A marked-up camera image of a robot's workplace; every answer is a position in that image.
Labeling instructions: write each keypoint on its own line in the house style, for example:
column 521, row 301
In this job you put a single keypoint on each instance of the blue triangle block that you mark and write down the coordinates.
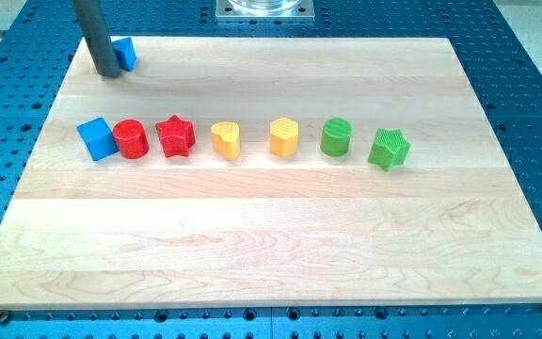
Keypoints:
column 125, row 52

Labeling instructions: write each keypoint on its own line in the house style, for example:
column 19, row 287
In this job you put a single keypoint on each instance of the red star block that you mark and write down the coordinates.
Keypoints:
column 176, row 136

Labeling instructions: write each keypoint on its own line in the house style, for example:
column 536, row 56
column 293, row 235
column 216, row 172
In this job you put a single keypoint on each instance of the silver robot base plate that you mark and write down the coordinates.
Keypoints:
column 264, row 11

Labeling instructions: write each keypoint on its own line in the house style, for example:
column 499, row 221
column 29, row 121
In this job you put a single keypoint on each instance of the green star block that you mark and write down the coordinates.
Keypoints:
column 389, row 149

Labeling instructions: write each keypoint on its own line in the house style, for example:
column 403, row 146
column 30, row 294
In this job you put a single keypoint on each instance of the yellow hexagon block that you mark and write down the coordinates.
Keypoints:
column 284, row 134

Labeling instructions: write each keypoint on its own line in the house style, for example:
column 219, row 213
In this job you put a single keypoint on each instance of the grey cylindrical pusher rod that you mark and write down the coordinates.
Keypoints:
column 91, row 18

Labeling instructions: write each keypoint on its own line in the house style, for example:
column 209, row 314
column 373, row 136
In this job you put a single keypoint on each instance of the blue cube block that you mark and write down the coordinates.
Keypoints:
column 98, row 138

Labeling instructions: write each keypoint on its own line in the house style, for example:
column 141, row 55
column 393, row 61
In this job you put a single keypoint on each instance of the red cylinder block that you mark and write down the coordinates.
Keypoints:
column 131, row 139

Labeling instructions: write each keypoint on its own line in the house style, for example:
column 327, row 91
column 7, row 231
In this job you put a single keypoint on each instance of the yellow heart block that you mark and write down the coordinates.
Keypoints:
column 226, row 139

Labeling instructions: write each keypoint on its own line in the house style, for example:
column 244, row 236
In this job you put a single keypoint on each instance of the green cylinder block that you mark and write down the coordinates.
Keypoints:
column 336, row 134

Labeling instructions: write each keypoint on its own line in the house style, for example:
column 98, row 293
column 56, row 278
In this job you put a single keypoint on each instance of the light wooden board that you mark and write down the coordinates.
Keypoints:
column 449, row 226

